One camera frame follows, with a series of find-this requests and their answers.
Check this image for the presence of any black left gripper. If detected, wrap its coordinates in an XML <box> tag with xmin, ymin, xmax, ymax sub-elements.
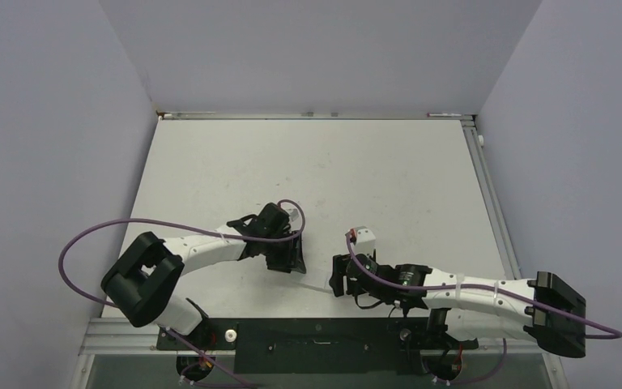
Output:
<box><xmin>262</xmin><ymin>229</ymin><xmax>305</xmax><ymax>273</ymax></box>

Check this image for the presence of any white air conditioner remote control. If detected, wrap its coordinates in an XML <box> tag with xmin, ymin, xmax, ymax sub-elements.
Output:
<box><xmin>295</xmin><ymin>267</ymin><xmax>334</xmax><ymax>296</ymax></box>

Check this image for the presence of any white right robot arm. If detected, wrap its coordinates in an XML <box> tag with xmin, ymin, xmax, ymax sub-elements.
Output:
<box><xmin>328</xmin><ymin>254</ymin><xmax>586</xmax><ymax>358</ymax></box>

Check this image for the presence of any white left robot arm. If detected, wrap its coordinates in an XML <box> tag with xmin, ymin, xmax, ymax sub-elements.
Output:
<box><xmin>100</xmin><ymin>203</ymin><xmax>306</xmax><ymax>348</ymax></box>

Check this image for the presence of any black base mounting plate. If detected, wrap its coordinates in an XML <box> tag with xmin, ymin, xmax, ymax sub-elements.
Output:
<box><xmin>156</xmin><ymin>317</ymin><xmax>479</xmax><ymax>375</ymax></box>

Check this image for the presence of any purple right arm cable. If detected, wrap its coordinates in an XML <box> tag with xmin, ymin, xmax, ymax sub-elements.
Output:
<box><xmin>345</xmin><ymin>230</ymin><xmax>622</xmax><ymax>341</ymax></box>

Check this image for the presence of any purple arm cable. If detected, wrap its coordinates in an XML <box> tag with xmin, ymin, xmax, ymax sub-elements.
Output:
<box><xmin>345</xmin><ymin>230</ymin><xmax>622</xmax><ymax>341</ymax></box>
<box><xmin>58</xmin><ymin>199</ymin><xmax>307</xmax><ymax>308</ymax></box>

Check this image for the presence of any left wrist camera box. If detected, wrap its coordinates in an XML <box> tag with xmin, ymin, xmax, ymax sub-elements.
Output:
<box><xmin>286</xmin><ymin>208</ymin><xmax>300</xmax><ymax>223</ymax></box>

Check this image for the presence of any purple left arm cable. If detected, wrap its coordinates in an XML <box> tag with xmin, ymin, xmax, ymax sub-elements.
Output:
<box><xmin>58</xmin><ymin>199</ymin><xmax>307</xmax><ymax>308</ymax></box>

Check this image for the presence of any aluminium frame rail right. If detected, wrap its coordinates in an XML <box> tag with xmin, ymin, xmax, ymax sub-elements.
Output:
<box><xmin>461</xmin><ymin>116</ymin><xmax>522</xmax><ymax>280</ymax></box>

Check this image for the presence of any aluminium frame rail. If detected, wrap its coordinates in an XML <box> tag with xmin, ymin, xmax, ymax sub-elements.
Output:
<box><xmin>461</xmin><ymin>116</ymin><xmax>522</xmax><ymax>280</ymax></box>
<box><xmin>157</xmin><ymin>111</ymin><xmax>475</xmax><ymax>121</ymax></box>

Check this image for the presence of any aluminium frame rail back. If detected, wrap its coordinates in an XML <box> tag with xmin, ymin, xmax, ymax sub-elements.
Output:
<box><xmin>157</xmin><ymin>111</ymin><xmax>475</xmax><ymax>121</ymax></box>

